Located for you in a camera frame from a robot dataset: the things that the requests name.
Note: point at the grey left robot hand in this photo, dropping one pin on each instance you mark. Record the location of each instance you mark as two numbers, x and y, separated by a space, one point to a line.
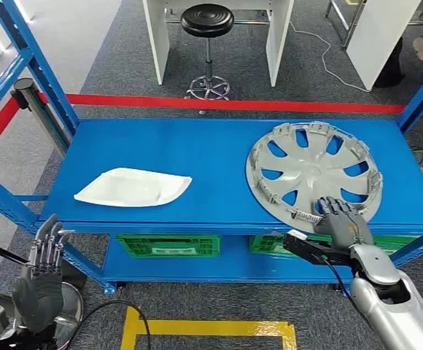
38 299

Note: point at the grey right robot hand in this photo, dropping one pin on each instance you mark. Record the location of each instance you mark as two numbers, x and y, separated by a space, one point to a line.
343 229

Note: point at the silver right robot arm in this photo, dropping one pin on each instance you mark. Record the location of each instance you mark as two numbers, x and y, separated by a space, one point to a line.
387 299

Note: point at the black slanted rod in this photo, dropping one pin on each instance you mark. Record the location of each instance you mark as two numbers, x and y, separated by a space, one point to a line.
0 250

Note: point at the white desk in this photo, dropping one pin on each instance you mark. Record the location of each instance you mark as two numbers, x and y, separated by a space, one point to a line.
156 38

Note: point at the red barrier belt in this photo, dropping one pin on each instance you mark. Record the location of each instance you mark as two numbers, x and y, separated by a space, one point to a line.
233 104

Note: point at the white board panel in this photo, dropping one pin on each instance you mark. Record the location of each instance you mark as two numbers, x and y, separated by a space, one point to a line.
375 38

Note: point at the white plastic panel part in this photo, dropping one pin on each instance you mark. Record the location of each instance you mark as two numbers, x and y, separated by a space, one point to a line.
131 188

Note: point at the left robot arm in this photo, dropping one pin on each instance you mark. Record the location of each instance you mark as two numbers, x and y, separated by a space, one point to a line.
32 340

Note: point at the grey barrier post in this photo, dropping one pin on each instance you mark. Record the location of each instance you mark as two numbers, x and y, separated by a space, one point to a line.
36 108

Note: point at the blue metal shelf rack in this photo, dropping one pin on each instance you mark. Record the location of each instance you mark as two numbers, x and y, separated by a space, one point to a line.
215 159

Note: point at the grey plastic wheel hubcap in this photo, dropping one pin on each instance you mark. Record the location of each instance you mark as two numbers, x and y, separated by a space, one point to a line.
306 174

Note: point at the black round stool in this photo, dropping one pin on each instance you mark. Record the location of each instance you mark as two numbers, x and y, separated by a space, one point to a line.
207 19

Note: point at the round chrome base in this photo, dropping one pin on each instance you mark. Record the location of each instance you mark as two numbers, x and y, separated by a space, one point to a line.
73 309

